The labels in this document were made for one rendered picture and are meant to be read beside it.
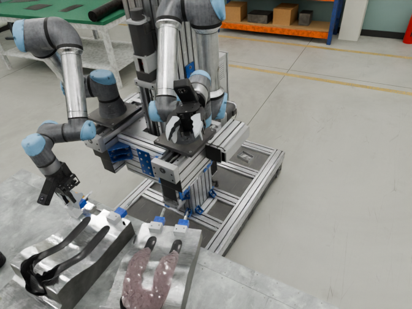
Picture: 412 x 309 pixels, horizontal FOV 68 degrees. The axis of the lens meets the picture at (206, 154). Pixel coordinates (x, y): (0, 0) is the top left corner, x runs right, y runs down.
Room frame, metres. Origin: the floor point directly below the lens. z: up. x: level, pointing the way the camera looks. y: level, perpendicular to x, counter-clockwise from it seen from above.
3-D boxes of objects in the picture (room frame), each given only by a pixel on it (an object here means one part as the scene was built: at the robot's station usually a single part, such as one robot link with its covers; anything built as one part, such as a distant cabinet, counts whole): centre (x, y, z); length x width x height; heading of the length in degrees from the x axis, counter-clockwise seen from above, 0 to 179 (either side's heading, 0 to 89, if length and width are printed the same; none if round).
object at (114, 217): (0.89, 0.39, 0.89); 0.13 x 0.05 x 0.05; 148
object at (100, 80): (1.50, 0.50, 1.20); 0.13 x 0.12 x 0.14; 92
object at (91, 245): (0.70, 0.57, 0.92); 0.35 x 0.16 x 0.09; 148
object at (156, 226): (0.86, 0.22, 0.85); 0.13 x 0.05 x 0.05; 166
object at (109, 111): (1.50, 0.50, 1.09); 0.15 x 0.15 x 0.10
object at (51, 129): (1.02, 0.60, 1.24); 0.11 x 0.11 x 0.08; 2
